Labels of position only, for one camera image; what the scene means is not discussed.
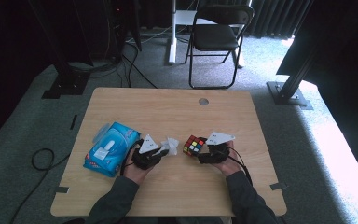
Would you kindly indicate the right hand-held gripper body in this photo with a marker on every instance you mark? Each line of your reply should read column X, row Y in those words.
column 219, row 152

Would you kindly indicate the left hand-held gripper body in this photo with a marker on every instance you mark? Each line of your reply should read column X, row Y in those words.
column 146, row 158

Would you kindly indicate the white tissue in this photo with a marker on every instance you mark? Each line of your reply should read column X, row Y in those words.
column 171, row 145

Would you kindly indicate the colourful puzzle cube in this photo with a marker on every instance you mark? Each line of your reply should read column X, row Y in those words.
column 193, row 145

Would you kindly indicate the blue tissue pack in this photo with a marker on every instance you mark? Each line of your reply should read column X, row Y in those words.
column 118, row 155

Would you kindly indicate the person's right hand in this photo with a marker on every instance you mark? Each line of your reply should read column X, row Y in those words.
column 230, row 165

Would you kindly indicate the person's left hand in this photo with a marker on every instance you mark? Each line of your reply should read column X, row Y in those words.
column 136, row 172

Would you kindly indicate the grey round table grommet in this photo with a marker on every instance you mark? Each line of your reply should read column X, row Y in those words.
column 203, row 101

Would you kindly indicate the black tape strip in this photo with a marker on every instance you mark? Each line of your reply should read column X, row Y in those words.
column 73, row 122

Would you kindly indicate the black folding chair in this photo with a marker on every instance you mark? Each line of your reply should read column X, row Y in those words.
column 214, row 37

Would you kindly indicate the white desk leg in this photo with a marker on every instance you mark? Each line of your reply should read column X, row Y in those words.
column 172, row 37

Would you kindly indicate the black stand with square base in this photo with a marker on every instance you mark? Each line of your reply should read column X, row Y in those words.
column 65, row 84

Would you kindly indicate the dark pleated curtain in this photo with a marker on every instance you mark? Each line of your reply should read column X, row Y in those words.
column 276, row 18

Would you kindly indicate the black metal stand with base plate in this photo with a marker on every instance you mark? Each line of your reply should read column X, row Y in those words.
column 289, row 90

